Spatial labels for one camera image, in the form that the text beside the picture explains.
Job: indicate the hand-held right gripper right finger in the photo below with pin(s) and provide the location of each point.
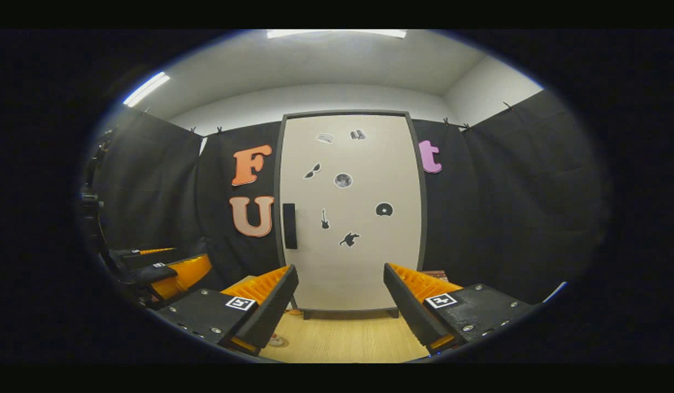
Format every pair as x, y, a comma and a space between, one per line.
405, 308

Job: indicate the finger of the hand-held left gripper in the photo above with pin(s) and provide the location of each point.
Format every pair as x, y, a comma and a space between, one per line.
151, 273
135, 252

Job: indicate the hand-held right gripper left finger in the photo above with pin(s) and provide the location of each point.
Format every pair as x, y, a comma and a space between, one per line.
274, 311

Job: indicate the beige cabinet door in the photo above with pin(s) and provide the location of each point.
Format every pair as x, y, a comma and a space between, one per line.
359, 273

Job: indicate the grey cabinet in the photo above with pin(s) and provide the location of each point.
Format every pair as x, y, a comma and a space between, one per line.
424, 218

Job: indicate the small stack of books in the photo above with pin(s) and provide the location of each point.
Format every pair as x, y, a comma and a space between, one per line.
436, 274

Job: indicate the black backdrop cloth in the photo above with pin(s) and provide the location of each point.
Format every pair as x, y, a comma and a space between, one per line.
506, 207

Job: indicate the narrow ceiling light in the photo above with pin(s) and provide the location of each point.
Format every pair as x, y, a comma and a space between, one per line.
146, 89

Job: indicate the long ceiling light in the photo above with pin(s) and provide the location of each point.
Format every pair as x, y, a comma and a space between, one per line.
337, 33

